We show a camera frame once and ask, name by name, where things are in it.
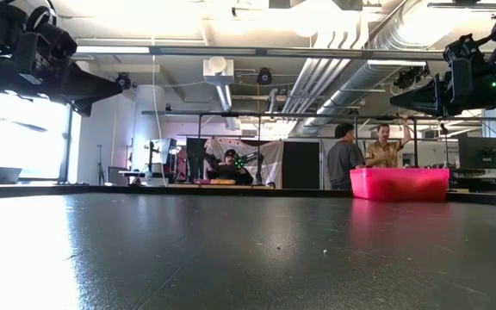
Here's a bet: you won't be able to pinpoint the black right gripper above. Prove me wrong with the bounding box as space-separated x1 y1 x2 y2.
389 34 496 117

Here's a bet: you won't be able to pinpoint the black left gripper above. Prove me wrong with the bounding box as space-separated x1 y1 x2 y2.
13 21 123 117

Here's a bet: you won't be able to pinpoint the black track light cluster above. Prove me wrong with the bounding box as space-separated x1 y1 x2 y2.
393 65 431 90

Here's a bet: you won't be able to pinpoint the ceiling light strip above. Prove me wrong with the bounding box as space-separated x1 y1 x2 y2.
366 59 429 68

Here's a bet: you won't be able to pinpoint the person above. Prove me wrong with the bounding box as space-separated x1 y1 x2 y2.
207 148 254 186
326 122 366 191
364 115 412 169

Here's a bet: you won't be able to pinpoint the bright window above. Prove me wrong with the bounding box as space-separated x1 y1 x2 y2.
0 92 75 182

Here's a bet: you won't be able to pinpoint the black background monitor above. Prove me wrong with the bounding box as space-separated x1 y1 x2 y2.
457 136 496 171

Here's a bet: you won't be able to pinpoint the pink plastic basket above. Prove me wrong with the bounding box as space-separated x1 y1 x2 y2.
350 167 450 203

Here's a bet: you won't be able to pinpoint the white ceiling pipes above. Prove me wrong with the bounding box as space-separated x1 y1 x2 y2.
280 16 369 115

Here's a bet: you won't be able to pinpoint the grey laptop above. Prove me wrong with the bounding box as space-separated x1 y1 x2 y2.
0 165 23 184

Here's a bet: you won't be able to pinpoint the black panel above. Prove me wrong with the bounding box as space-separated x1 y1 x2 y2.
282 140 321 190

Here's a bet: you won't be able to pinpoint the grey aluminium rig beam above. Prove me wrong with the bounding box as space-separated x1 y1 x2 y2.
75 40 447 61

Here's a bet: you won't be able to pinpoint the white hanging sheet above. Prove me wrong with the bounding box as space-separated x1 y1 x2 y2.
203 137 284 189

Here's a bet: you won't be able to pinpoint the black ceiling camera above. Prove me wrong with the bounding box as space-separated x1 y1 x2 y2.
115 71 133 90

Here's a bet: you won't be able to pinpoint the silver ventilation duct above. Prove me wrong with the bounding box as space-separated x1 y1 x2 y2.
293 0 447 137

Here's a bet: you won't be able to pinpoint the white hanging cable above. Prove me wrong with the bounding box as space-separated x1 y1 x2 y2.
151 36 170 186

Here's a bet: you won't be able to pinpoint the black overhead bar frame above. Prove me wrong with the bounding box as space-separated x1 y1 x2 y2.
140 109 496 190

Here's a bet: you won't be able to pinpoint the black aluminium table frame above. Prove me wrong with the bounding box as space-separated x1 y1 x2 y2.
0 183 496 206

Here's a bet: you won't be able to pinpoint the white duct box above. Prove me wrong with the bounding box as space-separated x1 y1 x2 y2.
202 55 235 87

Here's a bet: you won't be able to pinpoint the black hanging camera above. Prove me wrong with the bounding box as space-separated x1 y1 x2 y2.
256 67 274 86

